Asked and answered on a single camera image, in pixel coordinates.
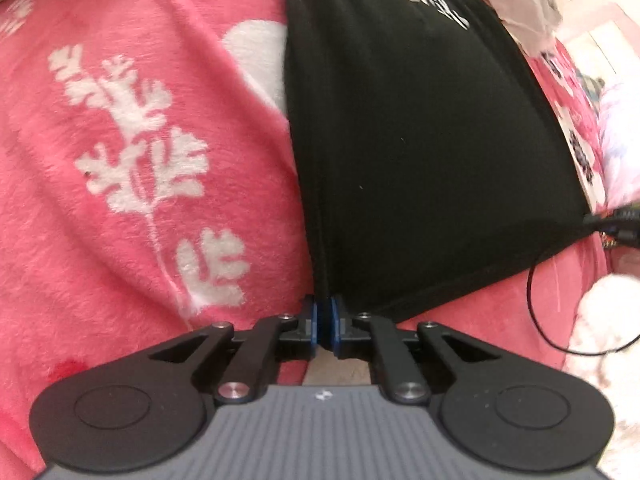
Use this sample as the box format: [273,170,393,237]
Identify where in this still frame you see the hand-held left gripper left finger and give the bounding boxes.
[142,296,321,406]

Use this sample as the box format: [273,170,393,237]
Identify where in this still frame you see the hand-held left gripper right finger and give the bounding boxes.
[325,295,506,406]

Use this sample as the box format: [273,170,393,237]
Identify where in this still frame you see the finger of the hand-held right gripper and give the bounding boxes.
[584,204,640,251]

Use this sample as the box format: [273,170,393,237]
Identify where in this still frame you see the black shirt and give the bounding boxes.
[277,0,596,326]

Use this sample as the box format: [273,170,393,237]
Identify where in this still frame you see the white crumpled clothes pile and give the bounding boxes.
[450,0,566,56]

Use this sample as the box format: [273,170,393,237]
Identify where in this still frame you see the pink and cream headboard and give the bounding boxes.
[555,2,640,91]

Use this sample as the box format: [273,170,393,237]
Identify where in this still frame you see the pink floral blanket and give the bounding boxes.
[0,0,640,461]

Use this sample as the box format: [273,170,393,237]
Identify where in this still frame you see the black cable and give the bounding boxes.
[526,230,640,357]

